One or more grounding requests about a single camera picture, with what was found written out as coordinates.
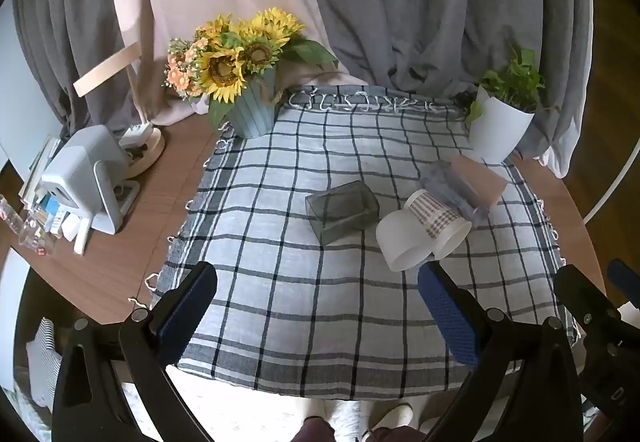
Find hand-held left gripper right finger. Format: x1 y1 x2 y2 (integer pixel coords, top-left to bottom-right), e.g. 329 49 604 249
417 261 585 442

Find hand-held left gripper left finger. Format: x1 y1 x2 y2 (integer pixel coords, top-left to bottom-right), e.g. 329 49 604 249
51 261 219 442

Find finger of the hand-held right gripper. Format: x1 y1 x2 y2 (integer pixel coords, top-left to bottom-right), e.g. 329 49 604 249
552 264 625 340
606 258 640 295

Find white cup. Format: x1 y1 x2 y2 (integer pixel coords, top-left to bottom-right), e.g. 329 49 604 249
375 209 437 273

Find checked pattern paper cup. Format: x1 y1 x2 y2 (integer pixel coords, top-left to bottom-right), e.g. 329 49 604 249
404 189 472 260

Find clear plastic cup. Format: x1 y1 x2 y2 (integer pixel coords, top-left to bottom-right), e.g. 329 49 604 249
419 160 488 225

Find pink cup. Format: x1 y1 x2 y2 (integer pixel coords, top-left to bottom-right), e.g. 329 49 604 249
450 156 509 213

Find checked blue white cloth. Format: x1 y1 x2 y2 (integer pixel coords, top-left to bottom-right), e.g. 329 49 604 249
127 84 583 398

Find white slipper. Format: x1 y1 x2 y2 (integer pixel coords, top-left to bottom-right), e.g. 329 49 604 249
367 403 415 438

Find striped cloth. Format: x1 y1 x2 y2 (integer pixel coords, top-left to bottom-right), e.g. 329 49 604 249
25 317 63 408

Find transparent grey box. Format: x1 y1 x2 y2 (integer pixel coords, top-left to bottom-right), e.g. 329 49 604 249
305 180 380 243

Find white round lamp base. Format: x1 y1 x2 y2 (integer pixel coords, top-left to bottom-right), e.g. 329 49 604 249
119 122 167 175

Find white boxy device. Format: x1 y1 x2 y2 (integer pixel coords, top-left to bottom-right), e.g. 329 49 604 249
40 124 141 235

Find clear plastic containers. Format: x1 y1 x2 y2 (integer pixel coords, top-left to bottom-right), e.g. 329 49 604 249
0 194 56 257

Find green plant in white pot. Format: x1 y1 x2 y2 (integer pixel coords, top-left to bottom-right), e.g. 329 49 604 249
465 46 561 163

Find sunflower bouquet in blue pot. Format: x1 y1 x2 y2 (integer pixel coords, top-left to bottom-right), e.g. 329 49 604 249
162 6 341 139

